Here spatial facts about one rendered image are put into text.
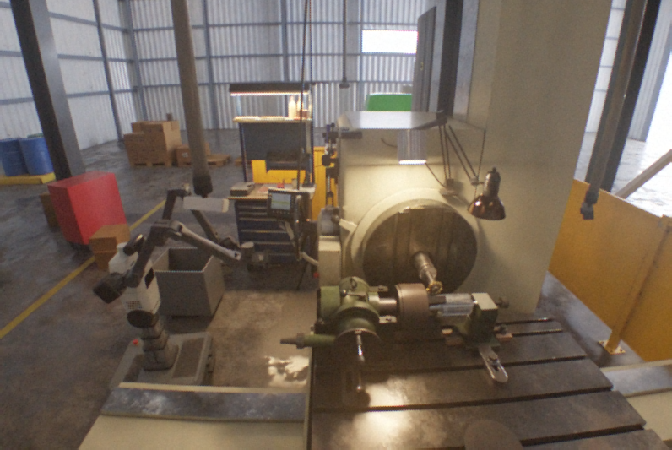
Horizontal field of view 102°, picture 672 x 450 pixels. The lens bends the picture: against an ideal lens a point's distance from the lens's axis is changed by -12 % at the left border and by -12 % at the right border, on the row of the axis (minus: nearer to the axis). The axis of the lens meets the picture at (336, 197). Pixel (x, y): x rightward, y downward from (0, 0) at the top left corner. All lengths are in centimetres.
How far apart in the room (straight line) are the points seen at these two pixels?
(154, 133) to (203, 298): 658
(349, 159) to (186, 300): 225
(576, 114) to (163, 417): 235
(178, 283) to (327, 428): 216
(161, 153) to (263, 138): 578
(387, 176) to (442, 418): 98
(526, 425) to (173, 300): 278
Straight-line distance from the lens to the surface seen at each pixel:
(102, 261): 460
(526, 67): 161
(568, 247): 389
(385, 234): 145
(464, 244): 159
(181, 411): 176
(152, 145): 927
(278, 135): 361
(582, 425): 154
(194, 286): 307
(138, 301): 225
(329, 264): 152
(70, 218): 509
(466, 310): 145
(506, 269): 193
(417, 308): 132
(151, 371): 266
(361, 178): 144
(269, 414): 165
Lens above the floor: 210
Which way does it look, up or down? 21 degrees down
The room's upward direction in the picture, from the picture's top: straight up
